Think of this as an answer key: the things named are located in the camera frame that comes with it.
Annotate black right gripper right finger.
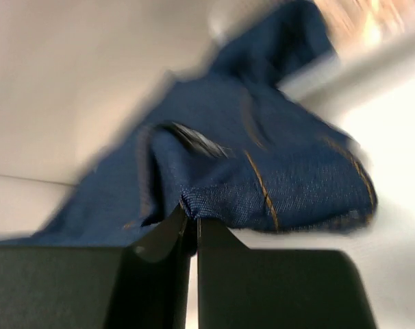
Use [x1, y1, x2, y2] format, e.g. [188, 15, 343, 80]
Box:
[197, 219, 376, 329]

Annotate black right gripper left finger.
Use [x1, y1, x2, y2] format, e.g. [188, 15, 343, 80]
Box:
[0, 208, 190, 328]

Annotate dark blue denim trousers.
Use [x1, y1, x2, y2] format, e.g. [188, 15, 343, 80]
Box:
[5, 1, 378, 247]

